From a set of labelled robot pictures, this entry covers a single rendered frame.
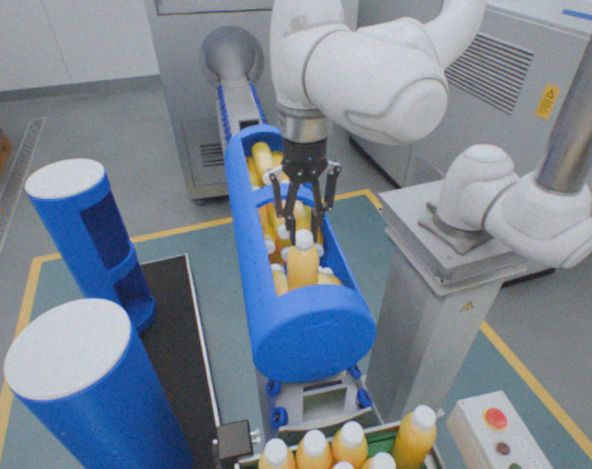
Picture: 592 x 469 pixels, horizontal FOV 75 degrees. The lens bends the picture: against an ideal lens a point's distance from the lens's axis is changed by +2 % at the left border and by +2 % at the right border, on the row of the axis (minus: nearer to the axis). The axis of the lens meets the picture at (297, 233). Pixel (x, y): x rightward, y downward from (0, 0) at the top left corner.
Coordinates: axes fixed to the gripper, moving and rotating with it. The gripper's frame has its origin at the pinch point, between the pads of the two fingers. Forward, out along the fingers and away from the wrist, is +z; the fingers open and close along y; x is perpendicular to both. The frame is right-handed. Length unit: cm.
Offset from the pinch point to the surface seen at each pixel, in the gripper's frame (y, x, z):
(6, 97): 255, -464, 124
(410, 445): -14.5, 32.1, 32.1
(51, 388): 57, 4, 32
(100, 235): 76, -102, 73
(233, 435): 19.7, 21.3, 35.5
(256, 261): 9.4, -9.3, 16.2
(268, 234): 4.1, -25.8, 22.5
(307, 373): 1.2, 11.0, 35.7
